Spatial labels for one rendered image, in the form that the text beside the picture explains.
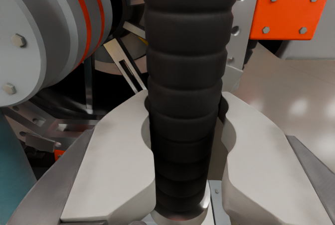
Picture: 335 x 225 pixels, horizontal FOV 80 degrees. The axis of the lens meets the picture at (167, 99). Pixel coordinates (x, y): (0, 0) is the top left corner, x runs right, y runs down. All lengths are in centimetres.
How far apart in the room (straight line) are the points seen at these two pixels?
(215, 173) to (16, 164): 95
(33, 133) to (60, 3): 31
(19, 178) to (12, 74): 24
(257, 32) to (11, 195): 44
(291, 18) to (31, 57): 31
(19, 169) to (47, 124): 12
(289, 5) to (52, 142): 46
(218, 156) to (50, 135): 98
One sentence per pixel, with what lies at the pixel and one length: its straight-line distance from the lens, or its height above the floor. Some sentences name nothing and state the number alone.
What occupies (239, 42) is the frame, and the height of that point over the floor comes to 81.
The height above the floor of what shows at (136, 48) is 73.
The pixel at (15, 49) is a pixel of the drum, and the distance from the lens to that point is 20.
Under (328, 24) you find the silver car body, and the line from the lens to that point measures 51.
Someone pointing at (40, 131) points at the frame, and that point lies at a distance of 48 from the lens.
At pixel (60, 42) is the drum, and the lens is 21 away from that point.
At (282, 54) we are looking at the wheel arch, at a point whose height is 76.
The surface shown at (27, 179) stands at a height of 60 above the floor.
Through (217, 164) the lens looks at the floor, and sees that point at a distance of 122.
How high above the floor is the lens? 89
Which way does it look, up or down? 31 degrees down
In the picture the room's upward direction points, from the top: straight up
